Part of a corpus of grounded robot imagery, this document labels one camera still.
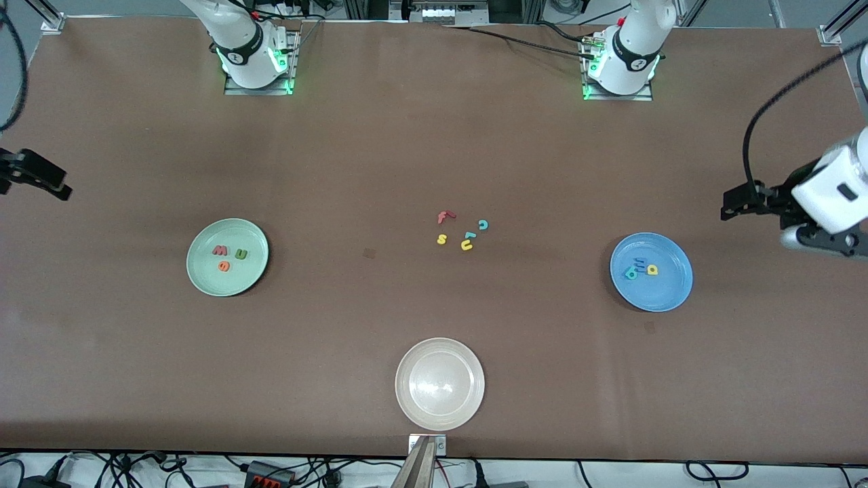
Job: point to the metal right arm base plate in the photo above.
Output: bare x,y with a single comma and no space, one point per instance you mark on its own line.
234,90

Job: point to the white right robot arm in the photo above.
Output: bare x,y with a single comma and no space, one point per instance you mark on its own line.
234,41

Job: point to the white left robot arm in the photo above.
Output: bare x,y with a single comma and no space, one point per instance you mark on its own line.
634,47

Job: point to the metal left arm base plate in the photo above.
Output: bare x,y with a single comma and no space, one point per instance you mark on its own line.
644,97

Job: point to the blue plate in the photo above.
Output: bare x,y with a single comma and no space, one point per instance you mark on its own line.
668,291

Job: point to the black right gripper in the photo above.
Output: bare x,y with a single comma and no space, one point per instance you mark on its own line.
20,167

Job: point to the beige plate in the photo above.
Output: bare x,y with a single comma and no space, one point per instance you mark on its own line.
439,383

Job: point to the red foam letter f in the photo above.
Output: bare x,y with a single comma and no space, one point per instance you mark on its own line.
444,217

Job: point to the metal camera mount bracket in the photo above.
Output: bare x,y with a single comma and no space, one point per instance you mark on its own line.
424,468

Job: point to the black red power strip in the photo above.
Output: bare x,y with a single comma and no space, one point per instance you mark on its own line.
268,474

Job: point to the white connector box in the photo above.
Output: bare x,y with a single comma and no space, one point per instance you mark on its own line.
441,12

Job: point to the green plate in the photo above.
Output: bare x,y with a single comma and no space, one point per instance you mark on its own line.
237,281

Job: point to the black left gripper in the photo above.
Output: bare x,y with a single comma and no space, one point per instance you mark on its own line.
780,196

